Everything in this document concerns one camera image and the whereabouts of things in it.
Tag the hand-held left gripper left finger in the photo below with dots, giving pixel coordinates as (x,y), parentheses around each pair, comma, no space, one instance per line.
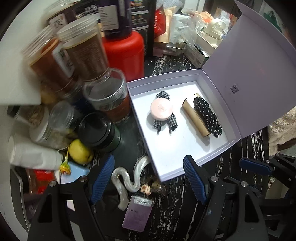
(103,178)

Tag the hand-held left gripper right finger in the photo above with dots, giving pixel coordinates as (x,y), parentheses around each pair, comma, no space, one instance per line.
(194,180)

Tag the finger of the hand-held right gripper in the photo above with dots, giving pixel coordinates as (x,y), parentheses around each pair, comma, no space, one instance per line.
(254,165)

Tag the pearl white hair claw clip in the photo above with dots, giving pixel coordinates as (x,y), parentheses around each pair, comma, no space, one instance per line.
(124,183)

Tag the lavender cardboard box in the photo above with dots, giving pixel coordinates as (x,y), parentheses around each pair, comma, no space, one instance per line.
(185,148)

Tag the gold ornament hair clip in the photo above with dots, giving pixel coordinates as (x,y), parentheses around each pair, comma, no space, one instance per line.
(150,186)

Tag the purple box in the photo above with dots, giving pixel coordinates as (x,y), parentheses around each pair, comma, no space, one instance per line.
(137,213)

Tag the black white gingham scrunchie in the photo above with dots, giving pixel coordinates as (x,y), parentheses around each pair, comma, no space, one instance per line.
(173,121)

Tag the black polka dot scrunchie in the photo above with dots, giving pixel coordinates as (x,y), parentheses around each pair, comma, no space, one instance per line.
(208,115)

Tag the gold rectangular box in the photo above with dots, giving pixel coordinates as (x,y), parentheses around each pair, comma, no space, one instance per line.
(192,113)

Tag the pink round compact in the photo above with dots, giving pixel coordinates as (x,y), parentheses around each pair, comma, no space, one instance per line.
(161,109)

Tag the pastel pink blue power bank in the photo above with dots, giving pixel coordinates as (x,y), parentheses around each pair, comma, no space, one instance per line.
(76,172)

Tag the colourful lollipop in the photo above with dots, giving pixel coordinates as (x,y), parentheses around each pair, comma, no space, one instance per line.
(65,168)

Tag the beige fuzzy blanket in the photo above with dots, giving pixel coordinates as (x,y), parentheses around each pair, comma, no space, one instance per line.
(282,129)

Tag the green jar black lid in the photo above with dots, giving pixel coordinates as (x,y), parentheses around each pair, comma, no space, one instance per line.
(99,132)

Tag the red label jar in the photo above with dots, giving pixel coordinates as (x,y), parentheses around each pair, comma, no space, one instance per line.
(40,183)

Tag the white paper towel roll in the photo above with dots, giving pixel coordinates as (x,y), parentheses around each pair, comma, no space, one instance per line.
(34,155)

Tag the nut jar white lid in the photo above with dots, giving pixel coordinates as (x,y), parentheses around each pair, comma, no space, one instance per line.
(44,132)

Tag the small clear jar dark contents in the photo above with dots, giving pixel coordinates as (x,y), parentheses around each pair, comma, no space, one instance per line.
(61,113)

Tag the clear jar reddish contents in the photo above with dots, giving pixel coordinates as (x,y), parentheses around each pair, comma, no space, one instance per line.
(111,97)

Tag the black silver-rimmed appliance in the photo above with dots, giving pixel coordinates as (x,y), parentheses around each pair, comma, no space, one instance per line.
(16,197)

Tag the clear jar black lid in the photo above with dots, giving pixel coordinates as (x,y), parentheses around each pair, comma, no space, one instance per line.
(32,115)

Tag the white green carton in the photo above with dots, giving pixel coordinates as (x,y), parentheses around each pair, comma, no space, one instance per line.
(198,54)

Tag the tall brown clear jar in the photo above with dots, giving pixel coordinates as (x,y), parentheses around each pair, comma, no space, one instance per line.
(48,62)
(85,53)

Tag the red plastic container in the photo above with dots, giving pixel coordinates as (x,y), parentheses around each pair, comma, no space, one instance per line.
(124,53)

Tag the white foam board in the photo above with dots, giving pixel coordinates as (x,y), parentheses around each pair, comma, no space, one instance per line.
(16,69)

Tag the green bag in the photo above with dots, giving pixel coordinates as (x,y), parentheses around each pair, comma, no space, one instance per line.
(272,16)

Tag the clear plastic bag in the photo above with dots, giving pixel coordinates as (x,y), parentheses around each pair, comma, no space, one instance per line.
(182,25)

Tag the red snack bag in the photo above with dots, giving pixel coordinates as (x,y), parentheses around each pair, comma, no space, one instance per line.
(161,25)

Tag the black printed bag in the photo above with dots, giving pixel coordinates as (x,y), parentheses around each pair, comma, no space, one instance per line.
(141,20)

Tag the dark purple bottle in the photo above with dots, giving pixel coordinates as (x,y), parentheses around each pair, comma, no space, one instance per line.
(118,16)

